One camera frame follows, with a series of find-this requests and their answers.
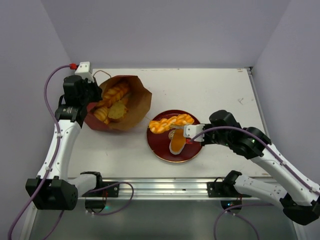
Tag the red brown paper bag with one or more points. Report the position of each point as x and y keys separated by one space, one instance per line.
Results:
x=139 y=103

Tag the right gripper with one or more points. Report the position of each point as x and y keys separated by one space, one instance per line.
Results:
x=206 y=136

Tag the herb bread slice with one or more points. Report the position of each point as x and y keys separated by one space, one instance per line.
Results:
x=117 y=112

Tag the orange bread in bag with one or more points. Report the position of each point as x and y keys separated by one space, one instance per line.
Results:
x=119 y=92

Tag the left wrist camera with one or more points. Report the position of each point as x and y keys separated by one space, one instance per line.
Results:
x=84 y=70

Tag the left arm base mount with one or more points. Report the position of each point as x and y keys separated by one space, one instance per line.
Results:
x=108 y=189

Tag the aluminium mounting rail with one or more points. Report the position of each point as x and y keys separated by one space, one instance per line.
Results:
x=143 y=188

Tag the white-rimmed round bread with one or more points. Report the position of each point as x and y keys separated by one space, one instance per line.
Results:
x=177 y=141

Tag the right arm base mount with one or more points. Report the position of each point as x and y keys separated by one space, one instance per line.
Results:
x=218 y=189

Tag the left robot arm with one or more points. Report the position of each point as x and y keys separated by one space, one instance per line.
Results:
x=51 y=189

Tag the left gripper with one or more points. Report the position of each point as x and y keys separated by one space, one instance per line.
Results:
x=98 y=90

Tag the red round plate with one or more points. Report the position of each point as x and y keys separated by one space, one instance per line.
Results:
x=160 y=145

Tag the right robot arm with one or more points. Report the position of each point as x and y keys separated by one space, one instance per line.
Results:
x=296 y=195

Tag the braided orange bread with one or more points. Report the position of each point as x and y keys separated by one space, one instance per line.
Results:
x=166 y=124

